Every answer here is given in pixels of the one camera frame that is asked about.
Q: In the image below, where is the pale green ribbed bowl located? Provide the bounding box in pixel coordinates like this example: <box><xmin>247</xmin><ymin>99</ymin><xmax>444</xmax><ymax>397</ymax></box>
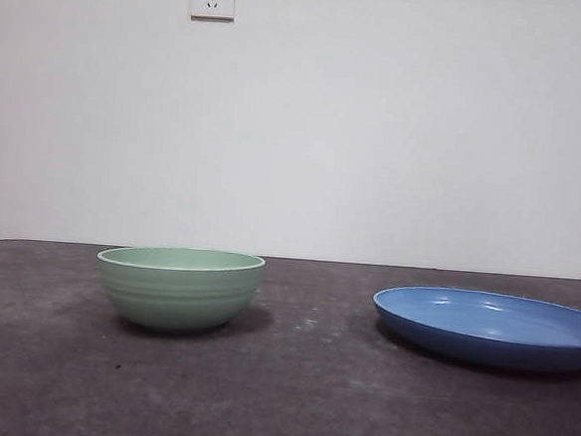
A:
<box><xmin>92</xmin><ymin>242</ymin><xmax>268</xmax><ymax>340</ymax></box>

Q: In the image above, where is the blue round plate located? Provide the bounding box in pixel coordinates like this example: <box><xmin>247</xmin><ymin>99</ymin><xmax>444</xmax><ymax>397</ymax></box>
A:
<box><xmin>367</xmin><ymin>282</ymin><xmax>581</xmax><ymax>375</ymax></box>

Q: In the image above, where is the dark grey table mat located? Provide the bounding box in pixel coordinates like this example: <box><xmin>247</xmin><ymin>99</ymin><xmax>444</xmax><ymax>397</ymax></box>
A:
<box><xmin>0</xmin><ymin>236</ymin><xmax>581</xmax><ymax>436</ymax></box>

